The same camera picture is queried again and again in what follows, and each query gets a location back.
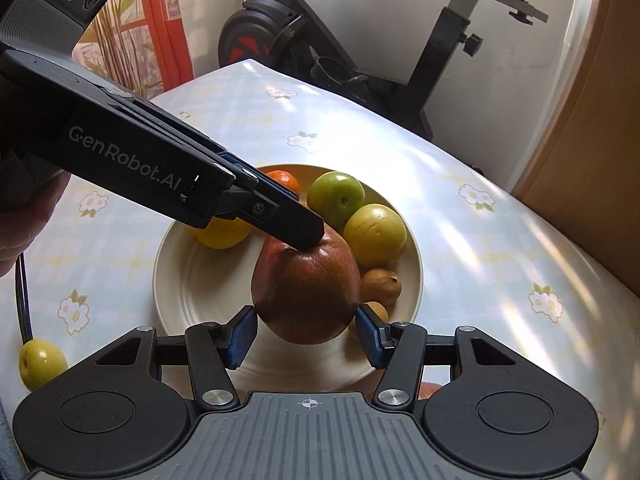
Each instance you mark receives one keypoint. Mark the small brown-yellow fruit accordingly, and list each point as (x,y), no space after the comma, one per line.
(380,285)

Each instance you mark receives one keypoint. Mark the small brown kiwi fruit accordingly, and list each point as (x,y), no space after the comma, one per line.
(378,309)

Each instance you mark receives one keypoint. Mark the green apple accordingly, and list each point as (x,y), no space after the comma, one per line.
(335,197)

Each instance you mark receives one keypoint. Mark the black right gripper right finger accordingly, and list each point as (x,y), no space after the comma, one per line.
(496,415)

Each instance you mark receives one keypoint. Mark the beige round plate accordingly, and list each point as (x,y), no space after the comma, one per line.
(194,284)

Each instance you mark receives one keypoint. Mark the small orange mandarin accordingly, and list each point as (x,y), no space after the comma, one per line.
(285,179)

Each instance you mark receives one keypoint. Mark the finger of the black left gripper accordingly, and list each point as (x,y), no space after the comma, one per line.
(251,179)
(270,207)

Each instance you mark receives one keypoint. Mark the red patterned curtain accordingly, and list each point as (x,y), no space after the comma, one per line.
(169,41)

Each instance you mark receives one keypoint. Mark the person's left hand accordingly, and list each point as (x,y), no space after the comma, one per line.
(19,228)

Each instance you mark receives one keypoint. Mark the wooden wardrobe panel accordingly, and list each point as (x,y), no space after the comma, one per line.
(584,177)

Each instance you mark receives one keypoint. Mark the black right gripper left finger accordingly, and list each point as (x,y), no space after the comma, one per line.
(130,405)

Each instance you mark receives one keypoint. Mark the dark red apple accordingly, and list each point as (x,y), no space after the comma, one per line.
(306,297)

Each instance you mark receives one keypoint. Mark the black exercise bike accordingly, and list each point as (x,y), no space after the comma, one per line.
(290,37)

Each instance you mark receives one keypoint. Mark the yellow-green apple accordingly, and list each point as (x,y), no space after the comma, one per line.
(376,234)
(39,362)

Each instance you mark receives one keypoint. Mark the large yellow orange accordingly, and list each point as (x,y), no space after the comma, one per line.
(222,234)

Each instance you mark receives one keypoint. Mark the green potted plant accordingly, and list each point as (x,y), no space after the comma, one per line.
(118,45)

